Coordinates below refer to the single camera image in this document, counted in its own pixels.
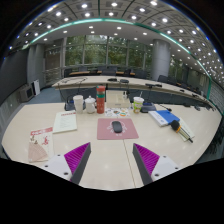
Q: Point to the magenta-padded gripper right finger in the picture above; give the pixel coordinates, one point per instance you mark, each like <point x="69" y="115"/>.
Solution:
<point x="163" y="166"/>

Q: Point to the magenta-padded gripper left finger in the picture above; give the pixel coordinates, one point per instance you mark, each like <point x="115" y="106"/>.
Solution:
<point x="60" y="165"/>

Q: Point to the black computer mouse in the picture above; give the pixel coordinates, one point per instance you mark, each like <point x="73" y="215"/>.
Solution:
<point x="117" y="127"/>

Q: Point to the pink printed mouse pad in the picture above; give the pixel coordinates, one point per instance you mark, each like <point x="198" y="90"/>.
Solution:
<point x="105" y="133"/>

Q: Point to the red white fan-print magazine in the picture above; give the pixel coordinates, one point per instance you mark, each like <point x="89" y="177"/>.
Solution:
<point x="41" y="143"/>

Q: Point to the black handheld microphone yellow band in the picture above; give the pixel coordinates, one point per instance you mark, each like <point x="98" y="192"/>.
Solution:
<point x="175" y="125"/>

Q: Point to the white document red header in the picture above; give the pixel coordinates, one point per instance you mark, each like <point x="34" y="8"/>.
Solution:
<point x="65" y="121"/>

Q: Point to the blue and white book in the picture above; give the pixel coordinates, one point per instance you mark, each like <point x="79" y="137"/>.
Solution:
<point x="165" y="117"/>

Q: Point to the green printed cup with straw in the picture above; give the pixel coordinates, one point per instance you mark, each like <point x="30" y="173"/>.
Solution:
<point x="138" y="105"/>

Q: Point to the white lidded mug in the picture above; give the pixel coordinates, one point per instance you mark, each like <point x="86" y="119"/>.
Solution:
<point x="90" y="105"/>

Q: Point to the colourful sticker sheet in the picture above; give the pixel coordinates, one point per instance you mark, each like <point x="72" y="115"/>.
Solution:
<point x="116" y="112"/>

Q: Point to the red thermos bottle green band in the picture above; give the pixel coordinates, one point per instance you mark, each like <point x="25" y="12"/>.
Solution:
<point x="100" y="101"/>

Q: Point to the beige desk organizer box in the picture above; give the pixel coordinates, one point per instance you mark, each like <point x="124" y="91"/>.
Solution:
<point x="116" y="99"/>

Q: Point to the long curved conference desk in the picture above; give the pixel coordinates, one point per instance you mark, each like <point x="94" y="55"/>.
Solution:
<point x="96" y="81"/>

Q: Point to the dark office chairs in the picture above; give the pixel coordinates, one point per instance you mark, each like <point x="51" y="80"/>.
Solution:
<point x="108" y="72"/>

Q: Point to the round ceiling lights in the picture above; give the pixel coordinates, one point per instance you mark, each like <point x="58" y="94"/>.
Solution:
<point x="118" y="28"/>

